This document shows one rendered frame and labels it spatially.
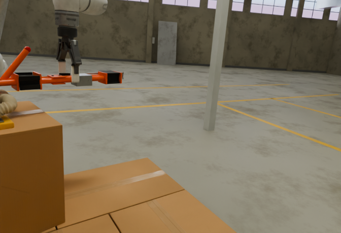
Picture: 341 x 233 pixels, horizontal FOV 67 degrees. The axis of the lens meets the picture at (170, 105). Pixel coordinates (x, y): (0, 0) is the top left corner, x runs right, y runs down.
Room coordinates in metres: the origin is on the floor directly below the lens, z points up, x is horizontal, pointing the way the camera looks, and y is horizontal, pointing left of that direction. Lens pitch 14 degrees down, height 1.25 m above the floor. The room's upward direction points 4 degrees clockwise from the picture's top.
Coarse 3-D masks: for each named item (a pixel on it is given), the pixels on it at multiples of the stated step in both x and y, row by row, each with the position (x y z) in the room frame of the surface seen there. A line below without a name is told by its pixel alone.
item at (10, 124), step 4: (4, 116) 0.85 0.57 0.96; (0, 120) 0.79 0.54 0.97; (4, 120) 0.81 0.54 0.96; (8, 120) 0.81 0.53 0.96; (0, 124) 0.77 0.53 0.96; (4, 124) 0.78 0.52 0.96; (8, 124) 0.78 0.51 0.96; (12, 124) 0.79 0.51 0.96; (0, 128) 0.77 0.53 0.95; (4, 128) 0.78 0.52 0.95; (8, 128) 0.78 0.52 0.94
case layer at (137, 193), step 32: (64, 192) 1.06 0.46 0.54; (96, 192) 1.07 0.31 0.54; (128, 192) 1.09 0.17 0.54; (160, 192) 1.11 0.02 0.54; (64, 224) 0.85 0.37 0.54; (96, 224) 0.86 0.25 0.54; (128, 224) 0.88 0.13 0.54; (160, 224) 0.89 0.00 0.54; (192, 224) 0.90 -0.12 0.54; (224, 224) 0.92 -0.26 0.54
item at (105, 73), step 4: (100, 72) 1.17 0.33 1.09; (104, 72) 1.17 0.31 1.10; (108, 72) 1.18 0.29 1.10; (112, 72) 1.19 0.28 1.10; (116, 72) 1.20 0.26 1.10; (104, 76) 1.15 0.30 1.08; (108, 76) 1.16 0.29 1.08; (112, 76) 1.18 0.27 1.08; (116, 76) 1.19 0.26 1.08; (120, 76) 1.19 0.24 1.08; (104, 80) 1.15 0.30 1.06; (108, 80) 1.16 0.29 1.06; (112, 80) 1.18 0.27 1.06; (116, 80) 1.19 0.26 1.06; (120, 80) 1.19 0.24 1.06
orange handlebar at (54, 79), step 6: (12, 78) 0.94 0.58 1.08; (42, 78) 0.97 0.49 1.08; (48, 78) 0.99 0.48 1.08; (54, 78) 1.00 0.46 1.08; (60, 78) 1.02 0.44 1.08; (66, 78) 1.03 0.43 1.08; (96, 78) 1.12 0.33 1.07; (102, 78) 1.14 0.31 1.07; (0, 84) 0.87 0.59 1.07; (6, 84) 0.89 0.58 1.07; (12, 84) 0.90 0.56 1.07; (54, 84) 1.00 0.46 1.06
